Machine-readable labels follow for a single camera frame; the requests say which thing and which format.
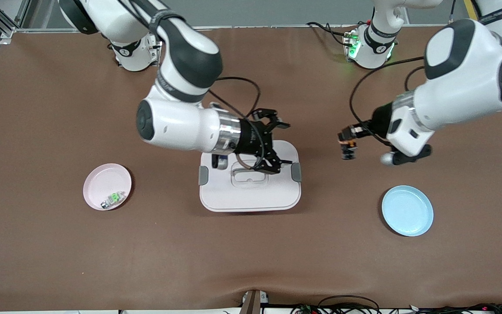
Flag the black cable bundle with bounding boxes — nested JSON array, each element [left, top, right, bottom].
[[290, 295, 502, 314]]

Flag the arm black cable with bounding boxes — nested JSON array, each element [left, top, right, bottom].
[[207, 77, 265, 171], [349, 56, 426, 147]]

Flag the pink round plate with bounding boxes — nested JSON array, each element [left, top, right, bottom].
[[83, 163, 132, 211]]

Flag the brown metal stand bracket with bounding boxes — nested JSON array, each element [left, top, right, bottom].
[[240, 290, 270, 314]]

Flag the orange push-button switch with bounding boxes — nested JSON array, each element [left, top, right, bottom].
[[338, 129, 359, 160]]

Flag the silver table edge rail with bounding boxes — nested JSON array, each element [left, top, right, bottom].
[[16, 24, 452, 32]]

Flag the black base power cable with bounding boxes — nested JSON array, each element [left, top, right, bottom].
[[306, 21, 356, 46]]

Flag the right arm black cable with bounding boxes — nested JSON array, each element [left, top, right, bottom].
[[207, 77, 265, 171]]

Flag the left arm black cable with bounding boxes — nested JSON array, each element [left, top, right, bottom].
[[349, 56, 426, 147]]

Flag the light blue round plate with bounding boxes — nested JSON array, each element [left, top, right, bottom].
[[381, 185, 434, 237]]

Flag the brown table mat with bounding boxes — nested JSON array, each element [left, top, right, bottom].
[[0, 25, 502, 312]]

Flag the white lidded box grey latches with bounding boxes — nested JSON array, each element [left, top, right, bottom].
[[198, 140, 302, 213]]

